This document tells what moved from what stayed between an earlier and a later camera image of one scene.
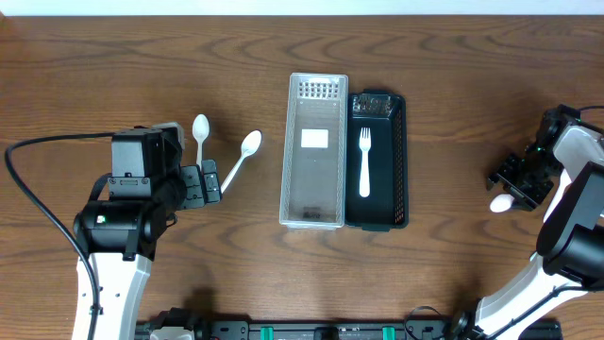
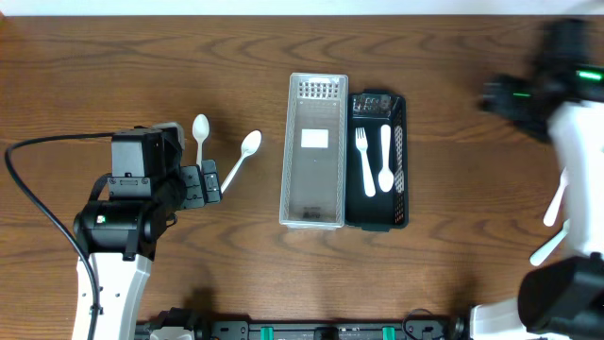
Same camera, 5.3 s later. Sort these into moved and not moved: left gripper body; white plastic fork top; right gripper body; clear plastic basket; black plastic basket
Moved: white plastic fork top; right gripper body
Not moved: left gripper body; clear plastic basket; black plastic basket
